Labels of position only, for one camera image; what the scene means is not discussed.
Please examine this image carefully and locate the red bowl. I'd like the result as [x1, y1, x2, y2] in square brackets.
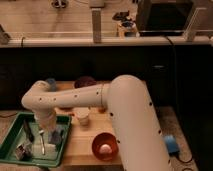
[92, 132, 118, 161]

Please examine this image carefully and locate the small yellow box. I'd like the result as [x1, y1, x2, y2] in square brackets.
[117, 22, 138, 38]

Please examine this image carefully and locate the white sponge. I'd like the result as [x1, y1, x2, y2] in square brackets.
[32, 144, 58, 160]

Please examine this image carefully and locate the black monitor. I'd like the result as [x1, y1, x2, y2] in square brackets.
[136, 0, 193, 35]

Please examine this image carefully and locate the green plastic tray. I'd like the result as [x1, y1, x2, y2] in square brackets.
[0, 112, 71, 168]

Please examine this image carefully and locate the small red object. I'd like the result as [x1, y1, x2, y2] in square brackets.
[98, 107, 106, 113]

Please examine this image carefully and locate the white egg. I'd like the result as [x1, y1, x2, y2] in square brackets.
[99, 144, 112, 154]

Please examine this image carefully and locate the white paper cup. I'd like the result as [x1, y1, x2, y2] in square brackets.
[75, 107, 90, 126]

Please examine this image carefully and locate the white vertical post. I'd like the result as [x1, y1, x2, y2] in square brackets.
[91, 8, 101, 43]

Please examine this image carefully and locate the black handled spatula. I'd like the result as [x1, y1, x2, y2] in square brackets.
[23, 120, 34, 142]

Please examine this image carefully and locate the dark maroon bowl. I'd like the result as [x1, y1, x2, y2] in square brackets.
[74, 76, 96, 88]

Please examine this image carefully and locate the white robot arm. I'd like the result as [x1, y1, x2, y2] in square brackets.
[21, 75, 174, 171]

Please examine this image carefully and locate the metal spoon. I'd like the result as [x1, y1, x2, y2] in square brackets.
[39, 129, 45, 155]

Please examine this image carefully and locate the blue round object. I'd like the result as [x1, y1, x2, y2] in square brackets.
[164, 135, 180, 155]

